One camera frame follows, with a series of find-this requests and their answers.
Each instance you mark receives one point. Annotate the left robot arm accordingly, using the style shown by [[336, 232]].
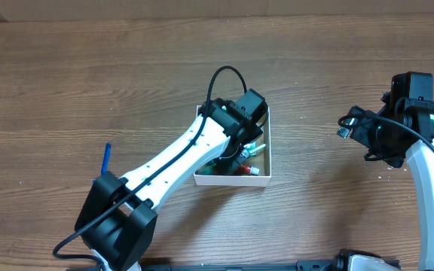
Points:
[[119, 215]]

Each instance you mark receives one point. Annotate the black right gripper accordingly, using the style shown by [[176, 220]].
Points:
[[358, 128]]

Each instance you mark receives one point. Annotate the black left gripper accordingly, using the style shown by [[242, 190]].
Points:
[[233, 160]]

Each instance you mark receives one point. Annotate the red Colgate toothpaste tube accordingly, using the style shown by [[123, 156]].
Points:
[[248, 170]]

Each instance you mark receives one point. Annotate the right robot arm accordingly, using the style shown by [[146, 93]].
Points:
[[402, 132]]

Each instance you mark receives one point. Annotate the green toothbrush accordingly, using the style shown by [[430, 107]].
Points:
[[253, 148]]

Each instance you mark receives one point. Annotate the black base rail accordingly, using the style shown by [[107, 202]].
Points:
[[339, 263]]

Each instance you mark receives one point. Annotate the white cardboard box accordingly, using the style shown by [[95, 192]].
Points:
[[206, 176]]

